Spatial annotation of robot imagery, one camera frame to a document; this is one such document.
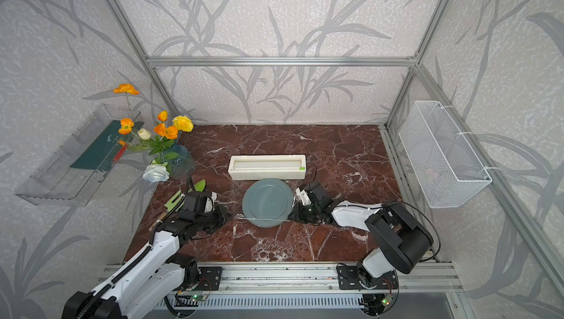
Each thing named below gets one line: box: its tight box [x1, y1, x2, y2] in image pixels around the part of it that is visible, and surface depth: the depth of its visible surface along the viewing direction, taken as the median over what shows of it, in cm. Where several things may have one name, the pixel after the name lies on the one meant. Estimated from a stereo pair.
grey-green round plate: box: [242, 177, 295, 229], surface depth 91 cm
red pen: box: [113, 143, 129, 162], surface depth 70 cm
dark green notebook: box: [69, 119, 145, 172], surface depth 69 cm
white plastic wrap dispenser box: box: [228, 154, 307, 181], surface depth 98 cm
